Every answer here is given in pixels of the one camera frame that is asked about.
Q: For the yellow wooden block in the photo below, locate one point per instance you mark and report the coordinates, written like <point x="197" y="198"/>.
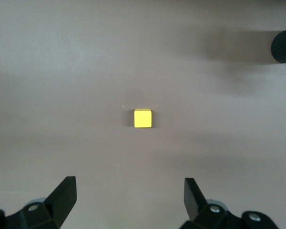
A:
<point x="143" y="119"/>

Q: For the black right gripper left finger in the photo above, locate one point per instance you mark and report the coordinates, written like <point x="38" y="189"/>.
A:
<point x="59" y="198"/>

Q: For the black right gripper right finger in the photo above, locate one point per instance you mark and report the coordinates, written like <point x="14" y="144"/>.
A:
<point x="193" y="200"/>

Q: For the black ribbed cylinder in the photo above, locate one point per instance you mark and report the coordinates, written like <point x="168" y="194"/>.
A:
<point x="284" y="45"/>

